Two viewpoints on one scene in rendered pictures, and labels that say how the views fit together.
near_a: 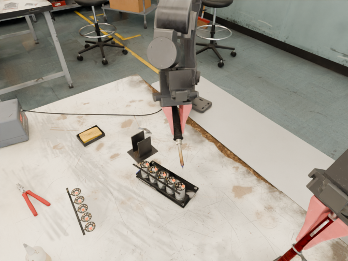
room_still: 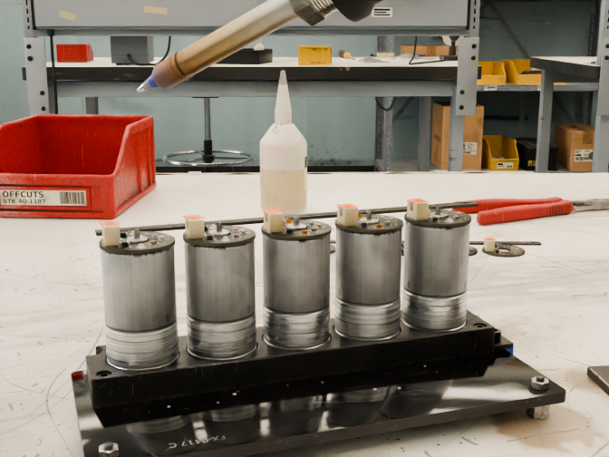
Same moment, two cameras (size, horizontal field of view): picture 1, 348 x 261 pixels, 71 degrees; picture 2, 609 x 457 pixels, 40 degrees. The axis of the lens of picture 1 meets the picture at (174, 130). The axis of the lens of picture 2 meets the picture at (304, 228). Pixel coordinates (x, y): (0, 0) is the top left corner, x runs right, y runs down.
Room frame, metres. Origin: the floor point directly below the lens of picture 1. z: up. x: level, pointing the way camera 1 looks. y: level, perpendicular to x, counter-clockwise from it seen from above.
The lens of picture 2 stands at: (0.54, -0.21, 0.88)
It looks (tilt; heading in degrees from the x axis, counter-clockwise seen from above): 14 degrees down; 125
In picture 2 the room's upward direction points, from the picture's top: straight up
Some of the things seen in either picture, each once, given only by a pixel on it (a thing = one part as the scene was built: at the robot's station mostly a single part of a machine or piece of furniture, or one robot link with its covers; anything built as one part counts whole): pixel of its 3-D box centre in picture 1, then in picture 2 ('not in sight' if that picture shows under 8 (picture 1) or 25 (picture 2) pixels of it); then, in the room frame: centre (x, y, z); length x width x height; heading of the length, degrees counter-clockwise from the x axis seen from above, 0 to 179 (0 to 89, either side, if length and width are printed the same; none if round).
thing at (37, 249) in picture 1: (34, 254); (283, 141); (0.19, 0.27, 0.80); 0.03 x 0.03 x 0.10
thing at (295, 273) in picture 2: (162, 180); (296, 293); (0.37, 0.03, 0.79); 0.02 x 0.02 x 0.05
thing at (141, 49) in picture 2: not in sight; (132, 48); (-1.47, 1.72, 0.80); 0.15 x 0.12 x 0.10; 128
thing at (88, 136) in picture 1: (90, 135); not in sight; (0.57, 0.27, 0.76); 0.07 x 0.05 x 0.02; 133
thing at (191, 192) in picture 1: (166, 183); (313, 394); (0.38, 0.02, 0.76); 0.16 x 0.07 x 0.01; 53
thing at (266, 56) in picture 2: not in sight; (231, 55); (-1.26, 1.97, 0.77); 0.24 x 0.16 x 0.04; 22
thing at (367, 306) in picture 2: (153, 175); (367, 286); (0.39, 0.05, 0.79); 0.02 x 0.02 x 0.05
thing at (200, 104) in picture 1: (186, 90); not in sight; (0.78, -0.05, 0.79); 0.20 x 0.07 x 0.08; 50
